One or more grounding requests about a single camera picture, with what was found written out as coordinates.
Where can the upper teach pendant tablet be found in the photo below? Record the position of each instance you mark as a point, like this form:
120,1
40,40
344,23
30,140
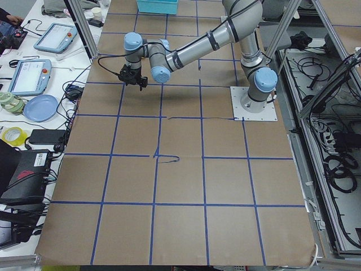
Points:
56,38

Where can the lower teach pendant tablet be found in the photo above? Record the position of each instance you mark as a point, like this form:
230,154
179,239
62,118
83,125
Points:
31,77

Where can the black power adapter brick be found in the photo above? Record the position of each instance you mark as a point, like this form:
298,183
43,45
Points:
46,136

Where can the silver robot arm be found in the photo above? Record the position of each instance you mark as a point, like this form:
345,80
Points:
239,27

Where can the aluminium frame post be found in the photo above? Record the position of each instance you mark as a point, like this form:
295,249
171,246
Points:
78,17

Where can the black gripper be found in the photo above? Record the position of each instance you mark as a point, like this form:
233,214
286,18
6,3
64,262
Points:
136,74

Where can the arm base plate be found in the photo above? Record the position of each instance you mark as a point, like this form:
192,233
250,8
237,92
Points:
248,110

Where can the green tape roll stack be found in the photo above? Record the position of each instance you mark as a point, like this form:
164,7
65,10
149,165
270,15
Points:
12,103

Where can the white paper cup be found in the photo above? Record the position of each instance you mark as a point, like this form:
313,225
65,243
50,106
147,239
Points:
97,13

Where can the black computer box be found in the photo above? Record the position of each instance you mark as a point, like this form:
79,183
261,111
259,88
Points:
27,185

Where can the blue plastic plate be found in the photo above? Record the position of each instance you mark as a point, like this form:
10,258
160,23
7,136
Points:
41,108

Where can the yellow tape roll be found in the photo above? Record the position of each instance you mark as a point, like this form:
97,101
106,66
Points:
14,136

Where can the teal plastic storage bin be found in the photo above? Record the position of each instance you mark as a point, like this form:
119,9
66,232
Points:
158,7

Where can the teach pendant tablet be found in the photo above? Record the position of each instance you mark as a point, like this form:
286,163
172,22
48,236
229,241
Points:
31,77
56,38

